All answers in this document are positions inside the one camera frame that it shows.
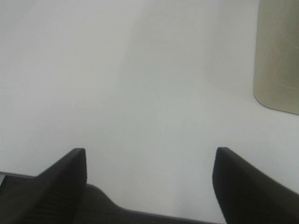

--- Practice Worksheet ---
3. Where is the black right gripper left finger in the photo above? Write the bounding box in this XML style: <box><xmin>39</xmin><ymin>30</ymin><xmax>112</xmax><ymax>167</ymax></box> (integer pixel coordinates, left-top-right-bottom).
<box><xmin>0</xmin><ymin>148</ymin><xmax>87</xmax><ymax>224</ymax></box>

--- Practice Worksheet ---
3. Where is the dark chair seat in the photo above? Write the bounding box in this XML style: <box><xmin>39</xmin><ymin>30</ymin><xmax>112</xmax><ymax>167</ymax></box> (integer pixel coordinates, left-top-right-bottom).
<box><xmin>0</xmin><ymin>172</ymin><xmax>222</xmax><ymax>224</ymax></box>

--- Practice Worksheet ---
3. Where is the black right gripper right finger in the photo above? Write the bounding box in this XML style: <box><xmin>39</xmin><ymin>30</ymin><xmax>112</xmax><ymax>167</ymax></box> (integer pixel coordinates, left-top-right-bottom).
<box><xmin>212</xmin><ymin>147</ymin><xmax>299</xmax><ymax>224</ymax></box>

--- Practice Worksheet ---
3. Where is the beige box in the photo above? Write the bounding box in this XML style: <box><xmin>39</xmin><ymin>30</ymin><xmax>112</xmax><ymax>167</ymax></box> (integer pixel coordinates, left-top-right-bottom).
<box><xmin>253</xmin><ymin>0</ymin><xmax>299</xmax><ymax>114</ymax></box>

